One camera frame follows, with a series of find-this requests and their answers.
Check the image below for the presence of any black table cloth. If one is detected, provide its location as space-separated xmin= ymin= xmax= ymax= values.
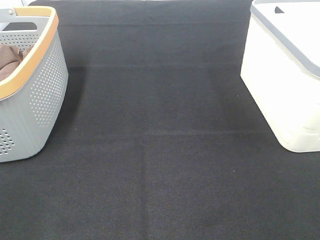
xmin=0 ymin=0 xmax=320 ymax=240

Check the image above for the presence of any grey perforated laundry basket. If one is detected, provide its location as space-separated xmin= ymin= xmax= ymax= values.
xmin=0 ymin=6 xmax=68 ymax=163

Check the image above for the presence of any brown towel in basket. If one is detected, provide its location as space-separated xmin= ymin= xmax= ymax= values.
xmin=0 ymin=44 xmax=33 ymax=81

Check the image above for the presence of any white lidded storage box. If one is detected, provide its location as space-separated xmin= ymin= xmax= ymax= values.
xmin=240 ymin=0 xmax=320 ymax=153

